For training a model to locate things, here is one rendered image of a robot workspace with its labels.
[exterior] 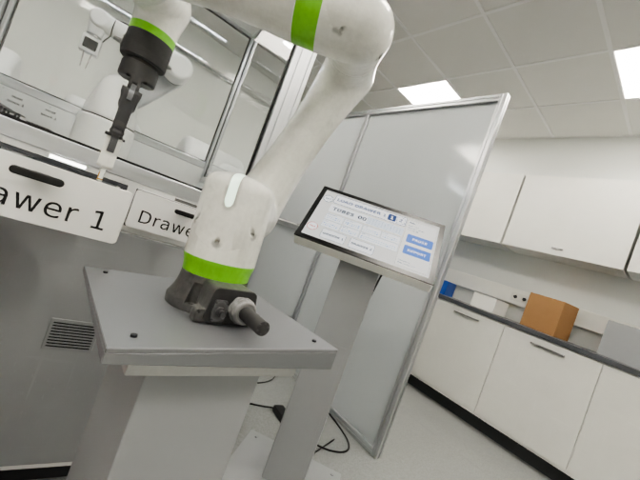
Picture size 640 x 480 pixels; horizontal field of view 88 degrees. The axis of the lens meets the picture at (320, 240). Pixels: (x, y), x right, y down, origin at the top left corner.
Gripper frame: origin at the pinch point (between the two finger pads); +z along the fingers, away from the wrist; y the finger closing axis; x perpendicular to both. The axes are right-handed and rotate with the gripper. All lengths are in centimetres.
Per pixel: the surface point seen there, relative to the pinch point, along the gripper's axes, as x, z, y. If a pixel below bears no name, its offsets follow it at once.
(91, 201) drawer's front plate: 0.2, 10.3, 10.8
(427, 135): 150, -83, -63
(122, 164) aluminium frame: 3.4, 1.3, -22.8
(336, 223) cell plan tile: 74, -6, -15
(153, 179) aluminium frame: 12.1, 2.3, -23.3
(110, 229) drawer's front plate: 4.8, 14.4, 10.9
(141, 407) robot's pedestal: 15, 34, 39
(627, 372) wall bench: 291, 13, 32
